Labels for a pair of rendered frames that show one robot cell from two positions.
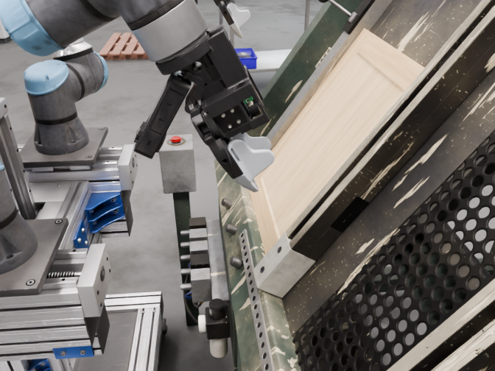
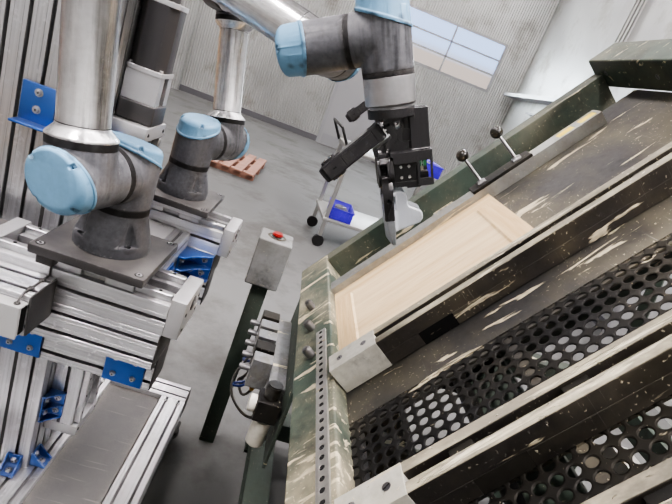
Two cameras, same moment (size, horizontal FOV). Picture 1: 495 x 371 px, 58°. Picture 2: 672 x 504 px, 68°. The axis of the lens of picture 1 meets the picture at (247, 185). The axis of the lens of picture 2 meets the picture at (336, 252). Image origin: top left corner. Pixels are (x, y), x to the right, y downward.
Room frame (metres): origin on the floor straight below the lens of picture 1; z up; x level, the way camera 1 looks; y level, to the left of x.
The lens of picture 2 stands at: (-0.27, 0.10, 1.52)
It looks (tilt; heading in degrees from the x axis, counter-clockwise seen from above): 19 degrees down; 358
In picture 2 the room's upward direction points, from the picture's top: 22 degrees clockwise
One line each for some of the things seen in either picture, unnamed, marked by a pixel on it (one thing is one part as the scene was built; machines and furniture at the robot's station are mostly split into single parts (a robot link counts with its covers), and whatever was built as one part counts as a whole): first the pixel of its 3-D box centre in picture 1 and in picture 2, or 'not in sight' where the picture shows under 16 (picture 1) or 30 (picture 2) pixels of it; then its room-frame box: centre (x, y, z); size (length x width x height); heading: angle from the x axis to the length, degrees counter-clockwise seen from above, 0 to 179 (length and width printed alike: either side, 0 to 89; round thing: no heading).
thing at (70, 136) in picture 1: (59, 127); (185, 175); (1.19, 0.55, 1.09); 0.15 x 0.15 x 0.10
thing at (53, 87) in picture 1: (51, 88); (197, 138); (1.19, 0.55, 1.20); 0.13 x 0.12 x 0.14; 159
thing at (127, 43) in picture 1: (133, 46); (233, 161); (6.07, 1.53, 0.05); 1.12 x 0.75 x 0.10; 2
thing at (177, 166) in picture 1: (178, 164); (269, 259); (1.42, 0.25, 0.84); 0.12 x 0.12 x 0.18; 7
